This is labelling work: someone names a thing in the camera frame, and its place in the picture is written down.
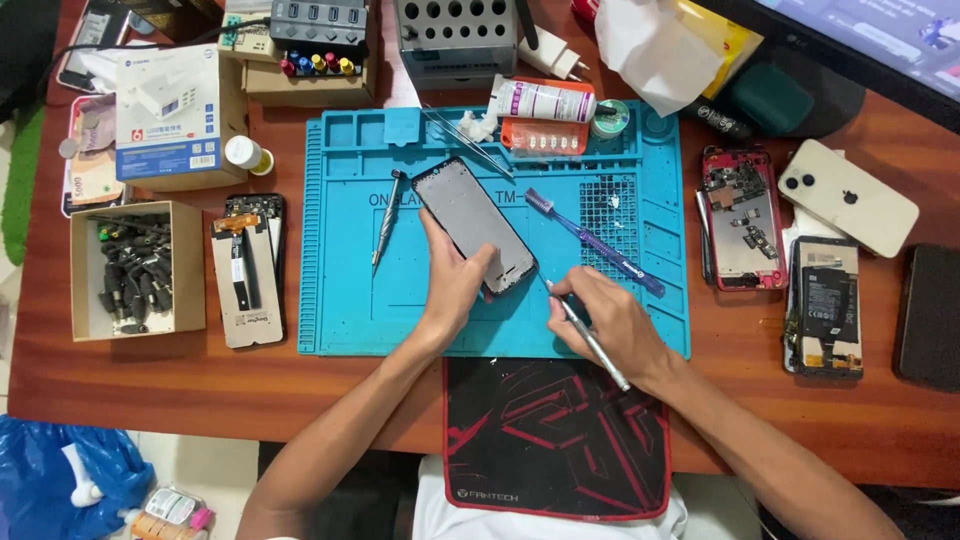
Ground person's left hand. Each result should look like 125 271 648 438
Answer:
416 208 500 342

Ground person's right hand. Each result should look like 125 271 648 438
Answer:
546 266 674 385

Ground silver precision screwdriver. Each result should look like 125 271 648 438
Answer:
370 168 408 276
540 274 633 393

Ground black phone display frame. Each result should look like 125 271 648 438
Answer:
410 156 540 298

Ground blue translucent toothbrush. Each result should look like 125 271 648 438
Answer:
522 187 668 298

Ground blue silicone repair mat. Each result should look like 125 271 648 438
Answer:
297 99 692 360

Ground black red mouse pad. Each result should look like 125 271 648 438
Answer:
441 355 674 523

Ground silver metal tweezers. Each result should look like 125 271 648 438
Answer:
420 103 519 180

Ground white crumpled tissue wad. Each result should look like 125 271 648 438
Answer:
456 110 501 144

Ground opened red phone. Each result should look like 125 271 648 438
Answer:
699 145 789 293

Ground orange screw tray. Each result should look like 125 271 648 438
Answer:
500 75 598 158

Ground round green solder tin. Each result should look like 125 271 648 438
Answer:
590 99 632 141

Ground phone screen with orange flex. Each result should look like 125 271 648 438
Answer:
210 213 285 351

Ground black smartphone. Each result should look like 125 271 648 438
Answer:
224 192 287 301

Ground opened phone with black battery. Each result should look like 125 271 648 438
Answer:
782 235 865 381

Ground white glue tube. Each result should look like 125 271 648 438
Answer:
486 74 633 126

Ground black cylindrical bottle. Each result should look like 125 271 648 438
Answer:
678 100 756 143

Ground small white bottle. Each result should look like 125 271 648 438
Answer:
224 134 276 178

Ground brown cardboard box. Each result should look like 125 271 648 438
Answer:
217 11 378 108

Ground grey perforated metal device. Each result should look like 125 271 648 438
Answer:
394 0 521 91

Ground white charger plug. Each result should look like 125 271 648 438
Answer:
516 25 591 83

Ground open cardboard box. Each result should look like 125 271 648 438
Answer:
69 200 208 343

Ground white smartphone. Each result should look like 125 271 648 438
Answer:
777 138 921 259

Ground white plastic bag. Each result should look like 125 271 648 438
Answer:
594 0 726 118

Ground dark green case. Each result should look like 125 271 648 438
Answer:
730 63 816 137

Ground black multiport hub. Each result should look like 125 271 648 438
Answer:
268 0 371 63

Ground yellow packet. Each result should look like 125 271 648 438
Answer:
673 0 765 101

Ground heap of black adapter plugs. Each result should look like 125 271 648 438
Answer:
90 213 176 336

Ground black textured phone case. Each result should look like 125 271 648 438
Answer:
893 243 960 393

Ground white blue charger box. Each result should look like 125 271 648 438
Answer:
114 43 250 193

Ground small bottles with labels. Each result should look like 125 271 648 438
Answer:
118 486 216 540

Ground black monitor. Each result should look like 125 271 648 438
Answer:
693 0 960 138

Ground stack of paper banknotes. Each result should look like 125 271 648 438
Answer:
58 93 130 219

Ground blue plastic bag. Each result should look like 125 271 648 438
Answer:
0 414 156 540

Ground green mat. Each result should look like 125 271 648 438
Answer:
0 103 48 267

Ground row of coloured screwdriver handles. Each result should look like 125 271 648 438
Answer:
278 50 358 78

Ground black cable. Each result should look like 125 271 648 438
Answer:
36 16 273 110

